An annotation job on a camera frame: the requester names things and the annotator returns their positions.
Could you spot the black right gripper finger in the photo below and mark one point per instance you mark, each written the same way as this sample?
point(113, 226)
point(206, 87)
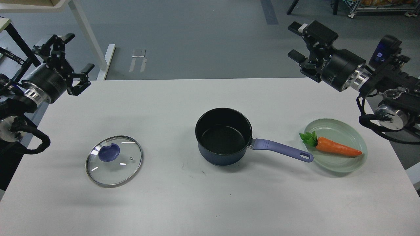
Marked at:
point(309, 66)
point(318, 38)

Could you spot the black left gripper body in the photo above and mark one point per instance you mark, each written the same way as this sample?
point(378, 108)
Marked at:
point(47, 83)

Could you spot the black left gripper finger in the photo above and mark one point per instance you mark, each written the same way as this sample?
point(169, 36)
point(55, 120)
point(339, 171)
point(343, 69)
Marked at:
point(83, 83)
point(52, 51)

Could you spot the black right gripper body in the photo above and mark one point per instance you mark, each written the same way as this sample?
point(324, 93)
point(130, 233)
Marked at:
point(338, 70)

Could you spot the glass lid with blue knob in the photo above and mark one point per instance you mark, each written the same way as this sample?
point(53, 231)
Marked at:
point(114, 161)

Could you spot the blue saucepan with handle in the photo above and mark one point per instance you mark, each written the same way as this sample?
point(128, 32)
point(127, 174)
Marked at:
point(224, 135)

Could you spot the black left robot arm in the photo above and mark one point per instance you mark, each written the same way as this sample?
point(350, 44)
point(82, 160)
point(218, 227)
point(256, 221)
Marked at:
point(19, 135)

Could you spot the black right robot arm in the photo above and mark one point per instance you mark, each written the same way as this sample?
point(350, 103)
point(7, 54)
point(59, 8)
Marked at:
point(388, 97)

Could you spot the black metal rack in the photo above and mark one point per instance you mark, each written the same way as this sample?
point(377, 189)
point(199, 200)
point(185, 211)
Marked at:
point(26, 61)

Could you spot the black furniture leg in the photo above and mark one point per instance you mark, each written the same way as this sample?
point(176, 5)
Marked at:
point(292, 7)

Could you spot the pale green plate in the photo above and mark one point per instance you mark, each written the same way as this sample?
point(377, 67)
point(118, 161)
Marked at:
point(342, 133)

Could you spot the orange toy carrot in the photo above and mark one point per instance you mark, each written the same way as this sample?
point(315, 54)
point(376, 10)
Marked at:
point(326, 145)

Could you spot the wheeled cart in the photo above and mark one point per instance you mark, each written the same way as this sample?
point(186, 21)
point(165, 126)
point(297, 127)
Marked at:
point(408, 7)

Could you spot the white table leg frame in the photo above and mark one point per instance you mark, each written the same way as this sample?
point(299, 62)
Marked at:
point(103, 60)

